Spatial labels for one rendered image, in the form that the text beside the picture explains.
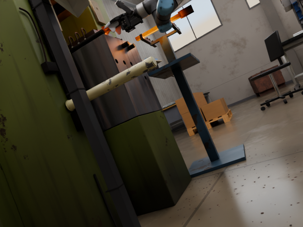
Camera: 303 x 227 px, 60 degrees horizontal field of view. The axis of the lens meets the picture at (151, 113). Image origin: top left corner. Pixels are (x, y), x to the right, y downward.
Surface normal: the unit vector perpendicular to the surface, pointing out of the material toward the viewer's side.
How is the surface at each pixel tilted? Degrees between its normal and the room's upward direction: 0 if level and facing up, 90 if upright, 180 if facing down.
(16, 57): 90
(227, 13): 90
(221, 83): 90
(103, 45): 90
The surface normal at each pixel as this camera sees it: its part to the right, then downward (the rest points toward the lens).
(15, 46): -0.36, 0.10
